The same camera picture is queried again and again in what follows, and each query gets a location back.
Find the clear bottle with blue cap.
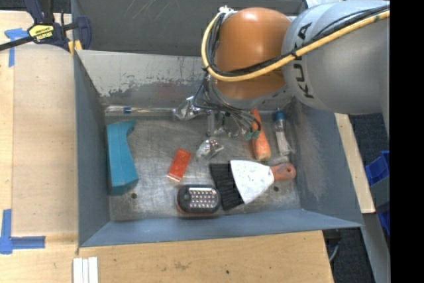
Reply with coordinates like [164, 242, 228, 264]
[272, 110, 295, 157]

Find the orange-red flat packet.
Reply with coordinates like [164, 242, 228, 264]
[166, 148, 193, 181]

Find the pale wood flat board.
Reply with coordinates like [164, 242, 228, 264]
[11, 42, 80, 238]

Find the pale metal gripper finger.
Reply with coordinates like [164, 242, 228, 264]
[172, 96, 201, 121]
[195, 138, 225, 161]

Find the grey metal bin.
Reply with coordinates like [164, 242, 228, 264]
[70, 0, 366, 248]

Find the white brush with orange handle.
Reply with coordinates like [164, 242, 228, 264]
[209, 159, 297, 211]

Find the black and orange work light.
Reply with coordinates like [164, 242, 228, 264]
[176, 184, 223, 217]

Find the orange toy carrot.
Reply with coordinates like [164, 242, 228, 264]
[249, 108, 272, 162]

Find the teal foam block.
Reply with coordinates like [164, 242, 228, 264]
[105, 119, 140, 196]

